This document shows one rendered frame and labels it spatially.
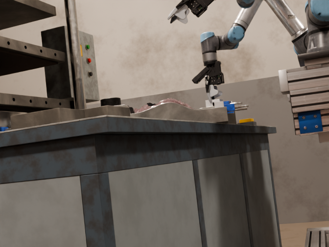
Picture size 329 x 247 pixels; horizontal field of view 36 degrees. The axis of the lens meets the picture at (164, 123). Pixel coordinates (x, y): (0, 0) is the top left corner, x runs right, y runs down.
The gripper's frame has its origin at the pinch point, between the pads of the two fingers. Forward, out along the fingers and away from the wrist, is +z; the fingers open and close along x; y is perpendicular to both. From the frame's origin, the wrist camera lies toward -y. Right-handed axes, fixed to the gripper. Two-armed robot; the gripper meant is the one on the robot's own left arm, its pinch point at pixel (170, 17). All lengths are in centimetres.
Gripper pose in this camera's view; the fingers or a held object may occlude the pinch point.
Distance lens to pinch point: 210.4
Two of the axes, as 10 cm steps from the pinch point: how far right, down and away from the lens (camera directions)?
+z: -7.4, 6.7, 1.0
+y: 6.6, 7.4, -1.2
